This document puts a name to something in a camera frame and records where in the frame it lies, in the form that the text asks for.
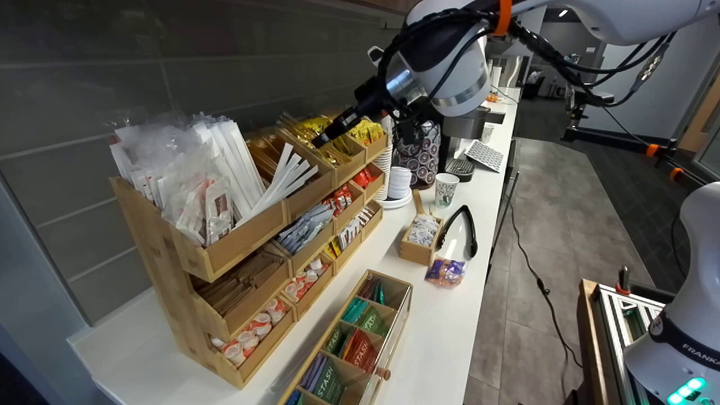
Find wooden door frame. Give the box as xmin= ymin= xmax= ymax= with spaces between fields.
xmin=678 ymin=70 xmax=720 ymax=182

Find blue green tea bags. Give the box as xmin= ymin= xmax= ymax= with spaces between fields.
xmin=300 ymin=353 xmax=346 ymax=405

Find yellow sweetener packets pile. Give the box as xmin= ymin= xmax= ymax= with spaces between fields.
xmin=346 ymin=116 xmax=389 ymax=148
xmin=279 ymin=110 xmax=356 ymax=164

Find black plastic tongs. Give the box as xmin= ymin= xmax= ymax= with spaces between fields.
xmin=435 ymin=202 xmax=481 ymax=263

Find long wooden tea box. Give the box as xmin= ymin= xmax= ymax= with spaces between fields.
xmin=276 ymin=268 xmax=414 ymax=405

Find black coffee machine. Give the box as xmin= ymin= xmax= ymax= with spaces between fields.
xmin=446 ymin=110 xmax=509 ymax=145

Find black floor cable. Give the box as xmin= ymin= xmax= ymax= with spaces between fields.
xmin=491 ymin=166 xmax=588 ymax=377

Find small wooden box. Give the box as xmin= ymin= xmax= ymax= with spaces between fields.
xmin=396 ymin=211 xmax=446 ymax=268

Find white creamer cups pile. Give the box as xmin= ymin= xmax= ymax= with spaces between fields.
xmin=402 ymin=214 xmax=442 ymax=250

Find white lids stack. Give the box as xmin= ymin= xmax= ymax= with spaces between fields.
xmin=383 ymin=164 xmax=416 ymax=211

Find tiered bamboo organizer holder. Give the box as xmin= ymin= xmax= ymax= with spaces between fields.
xmin=108 ymin=109 xmax=391 ymax=392

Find grey packets pile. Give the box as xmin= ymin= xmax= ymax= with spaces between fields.
xmin=275 ymin=202 xmax=336 ymax=256

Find purple orange snack packet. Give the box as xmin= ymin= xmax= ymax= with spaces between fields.
xmin=423 ymin=256 xmax=468 ymax=290

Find grey tablet device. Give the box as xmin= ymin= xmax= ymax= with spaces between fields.
xmin=463 ymin=138 xmax=507 ymax=176

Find black stand with orange feet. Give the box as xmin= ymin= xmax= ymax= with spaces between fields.
xmin=559 ymin=80 xmax=689 ymax=182

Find tall white cup stack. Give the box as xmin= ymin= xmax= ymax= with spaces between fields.
xmin=376 ymin=115 xmax=396 ymax=184

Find orange strap on arm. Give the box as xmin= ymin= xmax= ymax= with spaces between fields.
xmin=491 ymin=0 xmax=515 ymax=38

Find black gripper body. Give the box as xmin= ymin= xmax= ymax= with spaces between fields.
xmin=352 ymin=71 xmax=400 ymax=121

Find green patterned paper cup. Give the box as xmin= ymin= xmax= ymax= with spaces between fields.
xmin=432 ymin=172 xmax=462 ymax=210

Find red packets pile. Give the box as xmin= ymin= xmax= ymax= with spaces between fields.
xmin=321 ymin=184 xmax=356 ymax=215
xmin=352 ymin=164 xmax=380 ymax=190

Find coffee pod carousel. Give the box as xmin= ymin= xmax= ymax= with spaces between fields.
xmin=389 ymin=119 xmax=446 ymax=190

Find white second robot base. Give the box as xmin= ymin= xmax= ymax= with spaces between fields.
xmin=624 ymin=181 xmax=720 ymax=405

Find white packets pile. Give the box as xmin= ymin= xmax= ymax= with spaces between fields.
xmin=328 ymin=205 xmax=380 ymax=254

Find red tea bags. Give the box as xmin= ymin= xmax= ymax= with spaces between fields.
xmin=327 ymin=328 xmax=380 ymax=374

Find white creamer cups row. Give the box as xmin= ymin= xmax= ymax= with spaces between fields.
xmin=279 ymin=256 xmax=328 ymax=304
xmin=209 ymin=299 xmax=293 ymax=368

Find teal tea bags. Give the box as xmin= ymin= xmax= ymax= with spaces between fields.
xmin=366 ymin=280 xmax=391 ymax=307

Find white wrapped straws bundle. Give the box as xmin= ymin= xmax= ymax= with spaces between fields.
xmin=249 ymin=138 xmax=324 ymax=215

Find white cup stacks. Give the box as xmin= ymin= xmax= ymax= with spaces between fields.
xmin=487 ymin=57 xmax=525 ymax=93

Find long brown sticks bundle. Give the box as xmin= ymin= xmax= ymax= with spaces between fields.
xmin=195 ymin=250 xmax=291 ymax=317

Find clear plastic cutlery packets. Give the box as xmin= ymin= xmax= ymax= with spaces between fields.
xmin=108 ymin=110 xmax=265 ymax=246

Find black robot arm cables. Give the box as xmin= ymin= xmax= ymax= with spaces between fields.
xmin=373 ymin=6 xmax=678 ymax=109

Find brown wooden stir sticks bundle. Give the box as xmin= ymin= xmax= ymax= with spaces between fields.
xmin=245 ymin=128 xmax=301 ymax=177

